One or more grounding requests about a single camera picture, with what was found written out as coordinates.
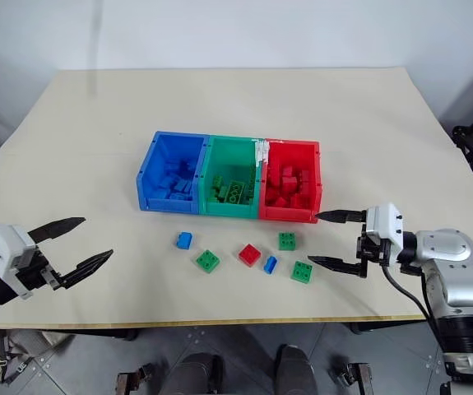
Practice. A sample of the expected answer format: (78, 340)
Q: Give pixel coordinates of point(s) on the white tape strip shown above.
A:
(261, 151)

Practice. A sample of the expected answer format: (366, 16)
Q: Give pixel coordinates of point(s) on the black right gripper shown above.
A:
(372, 249)

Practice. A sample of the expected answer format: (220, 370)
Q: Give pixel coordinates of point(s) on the black table caster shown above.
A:
(353, 376)
(135, 380)

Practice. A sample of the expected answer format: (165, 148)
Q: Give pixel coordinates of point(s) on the red toy brick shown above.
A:
(249, 255)
(306, 176)
(303, 201)
(278, 201)
(289, 185)
(288, 171)

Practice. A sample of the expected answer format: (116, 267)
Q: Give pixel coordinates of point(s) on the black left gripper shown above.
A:
(34, 273)

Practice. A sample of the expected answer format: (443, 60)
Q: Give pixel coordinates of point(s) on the dark rounded shape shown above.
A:
(296, 370)

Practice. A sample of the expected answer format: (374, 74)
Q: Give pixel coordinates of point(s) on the green plastic bin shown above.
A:
(219, 207)

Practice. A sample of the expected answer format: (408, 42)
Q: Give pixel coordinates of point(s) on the black table bracket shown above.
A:
(365, 328)

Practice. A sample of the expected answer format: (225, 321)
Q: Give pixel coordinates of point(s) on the blue plastic bin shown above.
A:
(154, 193)

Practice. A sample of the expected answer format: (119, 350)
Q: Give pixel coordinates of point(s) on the red plastic bin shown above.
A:
(285, 213)

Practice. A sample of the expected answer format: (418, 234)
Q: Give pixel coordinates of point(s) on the long green toy brick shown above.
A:
(236, 192)

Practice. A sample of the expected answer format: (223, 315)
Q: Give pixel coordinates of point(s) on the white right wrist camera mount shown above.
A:
(386, 224)

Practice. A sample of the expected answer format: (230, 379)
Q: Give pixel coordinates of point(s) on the small blue toy brick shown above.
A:
(184, 241)
(270, 265)

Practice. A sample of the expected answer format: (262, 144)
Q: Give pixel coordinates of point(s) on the green four-stud toy brick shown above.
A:
(208, 261)
(302, 272)
(287, 241)

